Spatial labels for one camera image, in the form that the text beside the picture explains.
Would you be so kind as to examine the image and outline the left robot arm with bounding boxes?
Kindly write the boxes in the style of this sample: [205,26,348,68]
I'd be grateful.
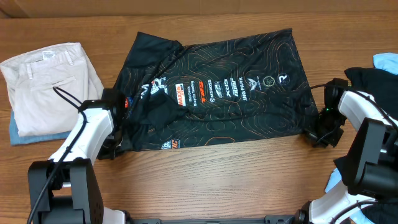
[27,87,129,224]

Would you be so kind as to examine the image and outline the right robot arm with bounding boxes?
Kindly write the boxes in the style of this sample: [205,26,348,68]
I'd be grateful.
[287,78,397,223]

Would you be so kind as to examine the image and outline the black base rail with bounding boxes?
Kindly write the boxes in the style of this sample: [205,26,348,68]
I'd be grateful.
[126,215,295,224]

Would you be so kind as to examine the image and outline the black printed cycling jersey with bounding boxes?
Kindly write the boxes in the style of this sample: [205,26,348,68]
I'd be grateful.
[114,29,318,151]

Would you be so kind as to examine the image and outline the light blue garment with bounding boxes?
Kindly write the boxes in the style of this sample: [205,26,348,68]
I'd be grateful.
[373,53,398,75]

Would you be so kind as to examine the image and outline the folded blue denim garment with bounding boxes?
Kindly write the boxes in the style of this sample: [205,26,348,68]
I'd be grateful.
[9,111,70,146]

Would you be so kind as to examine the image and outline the folded beige trousers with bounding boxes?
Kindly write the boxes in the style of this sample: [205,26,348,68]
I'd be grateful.
[1,42,104,137]

